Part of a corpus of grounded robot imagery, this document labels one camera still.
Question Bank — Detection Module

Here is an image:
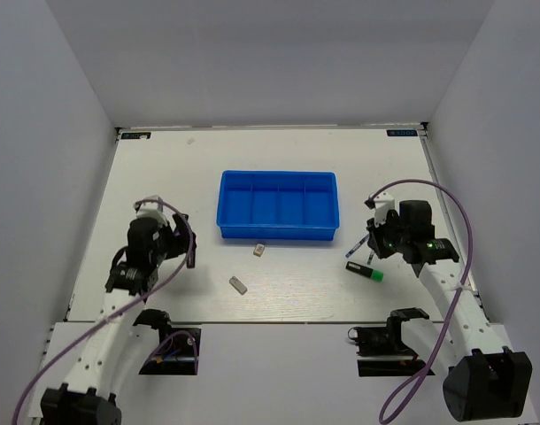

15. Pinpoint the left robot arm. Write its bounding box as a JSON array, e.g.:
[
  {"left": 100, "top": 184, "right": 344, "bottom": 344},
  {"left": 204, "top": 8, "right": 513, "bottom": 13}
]
[{"left": 40, "top": 204, "right": 197, "bottom": 424}]

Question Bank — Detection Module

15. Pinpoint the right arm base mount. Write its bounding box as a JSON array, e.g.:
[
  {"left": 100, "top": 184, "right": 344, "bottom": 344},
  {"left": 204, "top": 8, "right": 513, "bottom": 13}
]
[{"left": 347, "top": 327, "right": 425, "bottom": 377}]

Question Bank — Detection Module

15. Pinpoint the left corner label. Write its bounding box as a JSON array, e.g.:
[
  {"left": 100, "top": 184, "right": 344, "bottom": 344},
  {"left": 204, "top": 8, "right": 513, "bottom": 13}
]
[{"left": 120, "top": 132, "right": 151, "bottom": 140}]

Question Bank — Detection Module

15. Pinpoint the blue pen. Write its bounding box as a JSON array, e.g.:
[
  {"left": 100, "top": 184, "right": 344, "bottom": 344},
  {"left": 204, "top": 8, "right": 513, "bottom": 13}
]
[{"left": 345, "top": 235, "right": 369, "bottom": 259}]

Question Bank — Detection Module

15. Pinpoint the beige eraser block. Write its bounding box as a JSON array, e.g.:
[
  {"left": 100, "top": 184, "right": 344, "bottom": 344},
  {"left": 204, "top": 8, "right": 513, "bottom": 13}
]
[{"left": 253, "top": 243, "right": 266, "bottom": 257}]

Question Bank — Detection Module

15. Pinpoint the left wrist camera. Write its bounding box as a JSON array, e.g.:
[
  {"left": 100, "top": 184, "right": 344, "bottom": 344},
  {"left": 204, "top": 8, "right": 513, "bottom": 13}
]
[{"left": 134, "top": 195, "right": 167, "bottom": 226}]

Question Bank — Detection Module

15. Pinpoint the metal table edge rail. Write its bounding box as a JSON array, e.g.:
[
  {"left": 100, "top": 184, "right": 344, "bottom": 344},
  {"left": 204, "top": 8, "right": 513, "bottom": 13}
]
[{"left": 420, "top": 121, "right": 484, "bottom": 309}]

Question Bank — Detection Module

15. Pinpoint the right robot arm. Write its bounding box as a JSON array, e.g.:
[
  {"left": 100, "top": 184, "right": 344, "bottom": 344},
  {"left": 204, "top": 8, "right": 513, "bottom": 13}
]
[{"left": 366, "top": 192, "right": 532, "bottom": 422}]

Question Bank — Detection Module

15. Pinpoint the blue divided plastic bin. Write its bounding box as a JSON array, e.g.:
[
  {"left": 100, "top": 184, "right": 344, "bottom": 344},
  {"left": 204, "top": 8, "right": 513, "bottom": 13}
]
[{"left": 216, "top": 170, "right": 340, "bottom": 242}]

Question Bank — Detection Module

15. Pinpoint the corner label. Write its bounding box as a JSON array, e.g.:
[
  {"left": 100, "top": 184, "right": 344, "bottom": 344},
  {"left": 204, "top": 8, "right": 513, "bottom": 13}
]
[
  {"left": 120, "top": 132, "right": 151, "bottom": 140},
  {"left": 386, "top": 128, "right": 418, "bottom": 137}
]

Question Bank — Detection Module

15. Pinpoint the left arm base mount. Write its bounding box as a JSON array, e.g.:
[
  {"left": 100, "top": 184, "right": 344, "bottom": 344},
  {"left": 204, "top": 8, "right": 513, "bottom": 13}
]
[{"left": 139, "top": 324, "right": 202, "bottom": 376}]

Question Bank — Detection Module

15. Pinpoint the right corner label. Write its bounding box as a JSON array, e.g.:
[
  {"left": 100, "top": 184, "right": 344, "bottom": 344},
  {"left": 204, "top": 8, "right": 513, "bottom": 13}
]
[{"left": 386, "top": 128, "right": 418, "bottom": 137}]

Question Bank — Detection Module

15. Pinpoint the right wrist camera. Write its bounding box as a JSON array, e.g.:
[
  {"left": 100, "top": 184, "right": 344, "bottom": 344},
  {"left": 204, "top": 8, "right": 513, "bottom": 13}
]
[{"left": 365, "top": 191, "right": 395, "bottom": 227}]

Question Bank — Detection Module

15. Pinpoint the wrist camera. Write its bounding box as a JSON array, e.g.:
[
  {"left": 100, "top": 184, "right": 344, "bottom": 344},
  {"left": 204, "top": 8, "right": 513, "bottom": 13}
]
[
  {"left": 134, "top": 195, "right": 167, "bottom": 226},
  {"left": 365, "top": 191, "right": 395, "bottom": 227}
]

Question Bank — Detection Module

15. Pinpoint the grey eraser block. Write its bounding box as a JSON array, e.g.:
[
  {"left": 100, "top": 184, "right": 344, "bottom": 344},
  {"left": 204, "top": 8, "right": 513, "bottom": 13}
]
[{"left": 229, "top": 276, "right": 248, "bottom": 295}]

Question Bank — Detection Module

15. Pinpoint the green cap black highlighter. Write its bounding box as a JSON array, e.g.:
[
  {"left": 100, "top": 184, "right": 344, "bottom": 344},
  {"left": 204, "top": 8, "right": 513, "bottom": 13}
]
[{"left": 345, "top": 261, "right": 384, "bottom": 282}]

